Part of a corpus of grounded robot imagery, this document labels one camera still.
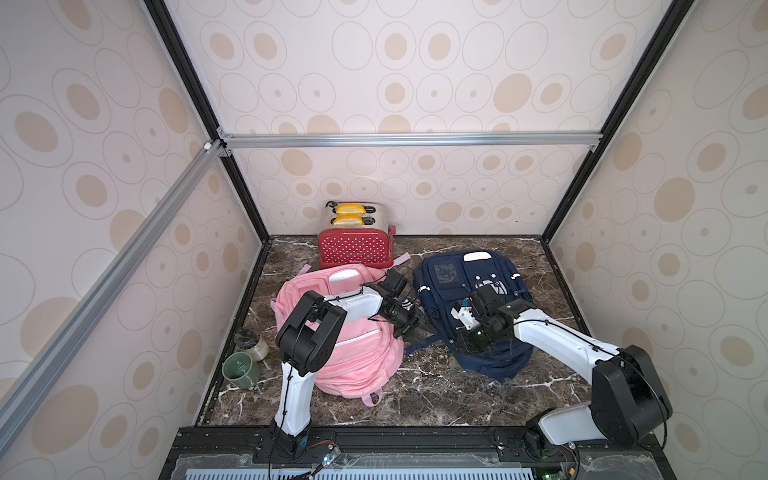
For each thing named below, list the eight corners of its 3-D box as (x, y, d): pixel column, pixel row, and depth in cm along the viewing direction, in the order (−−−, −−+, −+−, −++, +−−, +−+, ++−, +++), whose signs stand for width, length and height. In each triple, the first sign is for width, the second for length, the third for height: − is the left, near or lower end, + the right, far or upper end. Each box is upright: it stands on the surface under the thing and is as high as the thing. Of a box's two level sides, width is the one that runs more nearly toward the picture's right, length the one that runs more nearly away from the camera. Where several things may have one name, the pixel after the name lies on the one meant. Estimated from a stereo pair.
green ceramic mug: (230, 389, 85) (217, 379, 78) (239, 363, 90) (227, 351, 83) (259, 389, 85) (248, 379, 78) (266, 363, 90) (257, 351, 83)
